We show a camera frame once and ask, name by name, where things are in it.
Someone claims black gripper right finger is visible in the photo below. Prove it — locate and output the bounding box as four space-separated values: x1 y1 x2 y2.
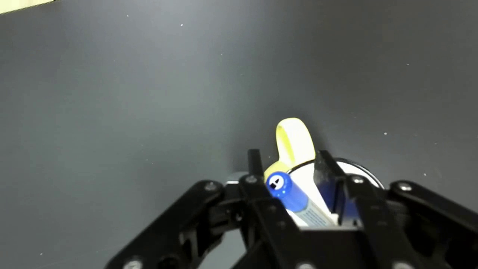
313 150 478 269

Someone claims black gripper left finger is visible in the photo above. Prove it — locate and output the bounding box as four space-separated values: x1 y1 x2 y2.
104 150 291 269

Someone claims blue and white marker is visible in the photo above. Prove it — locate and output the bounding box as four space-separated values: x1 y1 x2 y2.
265 172 334 227

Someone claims yellow mug with bear print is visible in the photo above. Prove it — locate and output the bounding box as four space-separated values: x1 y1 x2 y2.
242 118 383 230

